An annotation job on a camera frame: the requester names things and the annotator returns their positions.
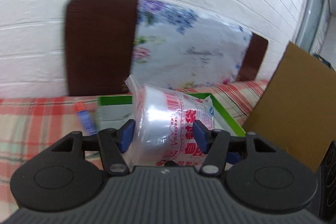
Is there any plastic zip bag pack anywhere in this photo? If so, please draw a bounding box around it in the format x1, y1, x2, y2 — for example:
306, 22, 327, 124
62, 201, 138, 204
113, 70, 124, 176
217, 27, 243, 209
125, 75, 215, 167

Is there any dark brown headboard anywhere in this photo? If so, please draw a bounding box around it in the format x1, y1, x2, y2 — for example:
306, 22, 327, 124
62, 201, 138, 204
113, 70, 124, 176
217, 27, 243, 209
64, 0, 268, 96

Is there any brown cardboard sheet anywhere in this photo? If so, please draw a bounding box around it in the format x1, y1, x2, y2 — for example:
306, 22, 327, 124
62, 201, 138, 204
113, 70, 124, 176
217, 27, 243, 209
243, 43, 335, 171

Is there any red plaid bed sheet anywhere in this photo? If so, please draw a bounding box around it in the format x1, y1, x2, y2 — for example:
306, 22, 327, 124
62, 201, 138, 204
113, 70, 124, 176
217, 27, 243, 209
1, 80, 268, 221

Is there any green cardboard box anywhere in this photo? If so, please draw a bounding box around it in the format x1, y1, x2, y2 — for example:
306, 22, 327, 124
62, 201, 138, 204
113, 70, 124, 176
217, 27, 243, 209
96, 93, 245, 137

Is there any floral white pillow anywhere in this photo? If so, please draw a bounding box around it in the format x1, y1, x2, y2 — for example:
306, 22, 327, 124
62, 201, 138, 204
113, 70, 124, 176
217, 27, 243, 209
130, 0, 252, 89

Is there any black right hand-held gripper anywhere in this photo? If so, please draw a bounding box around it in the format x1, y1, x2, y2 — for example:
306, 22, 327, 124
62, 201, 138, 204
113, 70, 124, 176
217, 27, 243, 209
225, 138, 335, 222

